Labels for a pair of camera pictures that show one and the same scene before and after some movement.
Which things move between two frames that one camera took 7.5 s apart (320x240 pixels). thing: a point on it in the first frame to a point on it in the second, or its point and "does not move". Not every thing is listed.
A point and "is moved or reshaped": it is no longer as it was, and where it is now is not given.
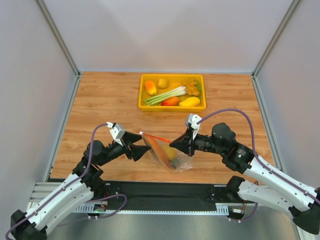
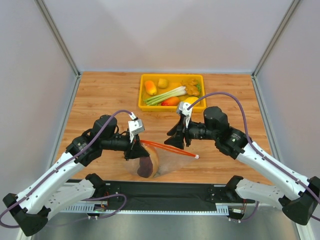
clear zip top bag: x=176 y=160 is moved or reshaped
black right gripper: x=190 y=143 to x=184 y=133
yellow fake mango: x=190 y=101 does not move
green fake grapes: x=198 y=86 does not move
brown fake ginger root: x=191 y=87 does not move
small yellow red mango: x=150 y=88 does not move
